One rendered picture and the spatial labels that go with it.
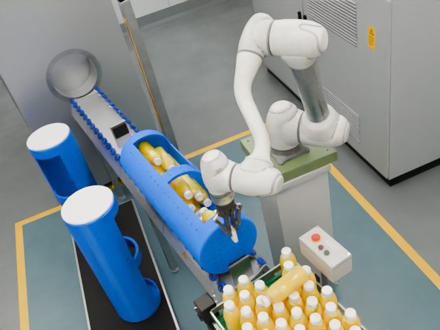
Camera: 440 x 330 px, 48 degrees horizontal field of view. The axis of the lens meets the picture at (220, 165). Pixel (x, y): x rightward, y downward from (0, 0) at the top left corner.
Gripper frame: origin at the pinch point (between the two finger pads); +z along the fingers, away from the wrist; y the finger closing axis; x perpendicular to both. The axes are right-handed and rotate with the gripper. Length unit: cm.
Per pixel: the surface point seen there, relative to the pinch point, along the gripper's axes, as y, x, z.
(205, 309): -23.0, -8.3, 19.9
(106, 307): -59, 95, 105
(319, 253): 23.7, -23.0, 9.8
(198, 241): -12.5, 7.9, 1.6
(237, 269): -3.1, -1.7, 18.0
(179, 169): 1.2, 47.7, -3.4
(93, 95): 4, 210, 27
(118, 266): -42, 70, 53
